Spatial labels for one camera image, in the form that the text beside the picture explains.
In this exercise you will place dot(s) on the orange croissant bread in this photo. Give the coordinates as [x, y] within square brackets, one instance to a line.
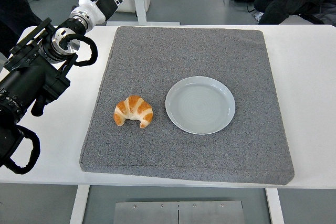
[136, 108]

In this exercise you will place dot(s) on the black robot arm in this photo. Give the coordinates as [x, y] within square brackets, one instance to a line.
[25, 82]

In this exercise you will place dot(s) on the pale grey round plate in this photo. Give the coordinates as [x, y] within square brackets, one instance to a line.
[200, 106]

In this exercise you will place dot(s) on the grey speckled mat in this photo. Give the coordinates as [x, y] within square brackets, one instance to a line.
[189, 155]

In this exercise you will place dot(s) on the white table leg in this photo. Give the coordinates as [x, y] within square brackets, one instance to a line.
[78, 205]
[275, 208]

